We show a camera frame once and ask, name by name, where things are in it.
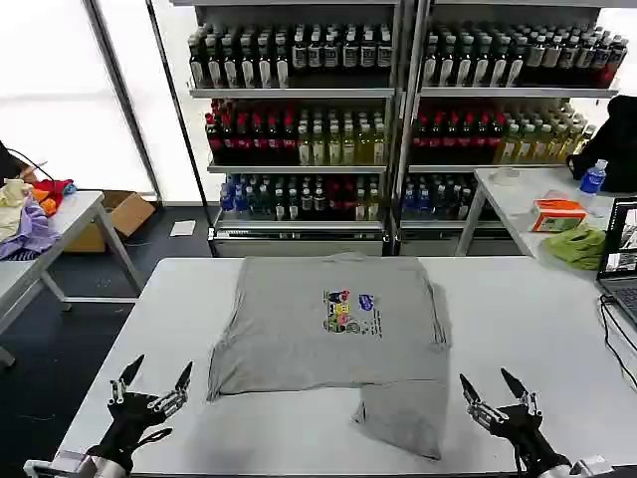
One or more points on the grey laptop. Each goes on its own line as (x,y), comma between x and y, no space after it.
(622,249)

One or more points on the person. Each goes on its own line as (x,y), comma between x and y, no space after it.
(614,144)

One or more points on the grey printed t-shirt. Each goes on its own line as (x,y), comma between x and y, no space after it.
(298,348)

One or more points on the grey shelf of bottles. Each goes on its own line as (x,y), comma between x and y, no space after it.
(488,129)
(298,129)

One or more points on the grey side table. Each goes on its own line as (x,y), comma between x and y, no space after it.
(74,214)

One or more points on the orange cloth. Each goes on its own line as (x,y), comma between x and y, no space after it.
(47,205)

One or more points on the cream cloth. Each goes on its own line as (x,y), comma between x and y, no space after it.
(12,196)

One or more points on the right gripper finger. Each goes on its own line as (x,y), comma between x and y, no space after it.
(527,401)
(485,412)

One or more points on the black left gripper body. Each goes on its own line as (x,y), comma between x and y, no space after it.
(127,418)

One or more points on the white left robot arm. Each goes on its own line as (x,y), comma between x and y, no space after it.
(99,468)

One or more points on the white desk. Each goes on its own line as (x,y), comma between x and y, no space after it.
(517,199)

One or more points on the green cloth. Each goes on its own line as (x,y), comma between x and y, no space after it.
(577,249)

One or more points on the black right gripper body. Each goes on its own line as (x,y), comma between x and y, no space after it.
(525,428)

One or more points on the clear tape roll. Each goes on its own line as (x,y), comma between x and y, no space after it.
(505,175)

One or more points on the purple cloth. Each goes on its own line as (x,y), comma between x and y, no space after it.
(30,231)

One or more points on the blue label water bottle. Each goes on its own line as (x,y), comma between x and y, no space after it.
(592,181)

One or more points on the brown cardboard box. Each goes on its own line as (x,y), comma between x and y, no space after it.
(124,214)

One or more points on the orange tissue box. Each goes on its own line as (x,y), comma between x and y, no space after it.
(557,215)

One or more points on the white paper sheet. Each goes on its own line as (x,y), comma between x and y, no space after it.
(182,228)

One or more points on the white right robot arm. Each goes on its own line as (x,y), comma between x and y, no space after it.
(597,468)

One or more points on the red cloth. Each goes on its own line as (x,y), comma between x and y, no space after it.
(50,187)

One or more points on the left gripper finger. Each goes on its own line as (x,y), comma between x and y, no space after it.
(174,398)
(119,391)

